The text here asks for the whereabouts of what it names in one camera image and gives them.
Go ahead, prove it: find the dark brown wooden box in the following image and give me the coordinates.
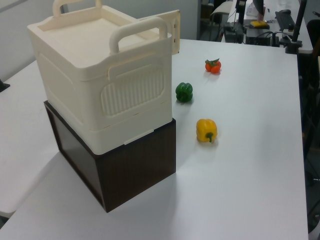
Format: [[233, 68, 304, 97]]
[[43, 100, 178, 214]]

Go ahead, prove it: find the black electronics box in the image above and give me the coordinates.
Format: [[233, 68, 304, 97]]
[[245, 26, 274, 46]]

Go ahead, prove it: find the dark sleeved forearm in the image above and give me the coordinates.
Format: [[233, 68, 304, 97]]
[[252, 0, 266, 21]]

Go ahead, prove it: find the yellow bell pepper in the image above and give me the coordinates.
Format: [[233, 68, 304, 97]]
[[195, 118, 218, 144]]

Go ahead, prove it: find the white side table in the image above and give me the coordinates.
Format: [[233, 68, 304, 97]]
[[0, 59, 63, 218]]

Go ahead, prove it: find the cream plastic cabinet with handles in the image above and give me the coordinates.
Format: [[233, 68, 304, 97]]
[[26, 0, 173, 155]]

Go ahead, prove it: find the black keyboard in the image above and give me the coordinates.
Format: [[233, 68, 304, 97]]
[[274, 11, 296, 32]]

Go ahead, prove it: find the black bracket on side table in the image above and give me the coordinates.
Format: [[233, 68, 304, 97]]
[[0, 78, 11, 94]]

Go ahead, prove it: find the cream plastic cabinet door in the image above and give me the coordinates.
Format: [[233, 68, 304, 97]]
[[139, 9, 181, 55]]

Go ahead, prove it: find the green bell pepper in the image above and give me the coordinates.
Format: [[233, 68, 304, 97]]
[[175, 82, 194, 103]]

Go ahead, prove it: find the black pole with table clamp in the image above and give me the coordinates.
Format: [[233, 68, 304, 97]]
[[284, 0, 308, 55]]

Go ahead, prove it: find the thin black stand pole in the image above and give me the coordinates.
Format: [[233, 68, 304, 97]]
[[236, 0, 248, 25]]

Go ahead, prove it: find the black control box with cables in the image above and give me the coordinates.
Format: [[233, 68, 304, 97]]
[[223, 21, 245, 44]]

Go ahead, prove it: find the yellow sponge block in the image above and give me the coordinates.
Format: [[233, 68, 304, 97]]
[[249, 20, 269, 29]]

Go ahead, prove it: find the red tomato cluster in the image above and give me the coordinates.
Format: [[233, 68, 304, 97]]
[[204, 57, 223, 75]]

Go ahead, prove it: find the black office chair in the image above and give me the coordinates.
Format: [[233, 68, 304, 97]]
[[305, 19, 320, 52]]

